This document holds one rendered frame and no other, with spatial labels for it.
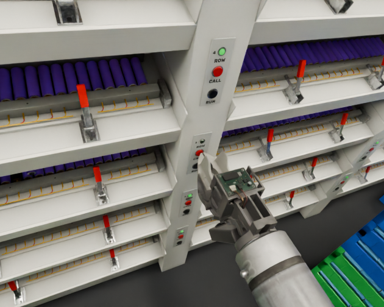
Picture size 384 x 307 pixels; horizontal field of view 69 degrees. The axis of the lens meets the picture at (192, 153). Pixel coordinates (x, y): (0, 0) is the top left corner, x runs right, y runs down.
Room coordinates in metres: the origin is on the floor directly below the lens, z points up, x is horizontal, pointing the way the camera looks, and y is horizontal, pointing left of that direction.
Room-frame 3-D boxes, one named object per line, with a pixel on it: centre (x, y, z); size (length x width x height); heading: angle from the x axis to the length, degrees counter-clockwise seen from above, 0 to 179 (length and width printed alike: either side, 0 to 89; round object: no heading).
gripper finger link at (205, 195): (0.31, -0.05, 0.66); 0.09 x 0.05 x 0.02; 31
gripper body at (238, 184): (0.27, -0.10, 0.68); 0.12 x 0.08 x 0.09; 31
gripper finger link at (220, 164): (0.37, -0.06, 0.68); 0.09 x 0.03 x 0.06; 31
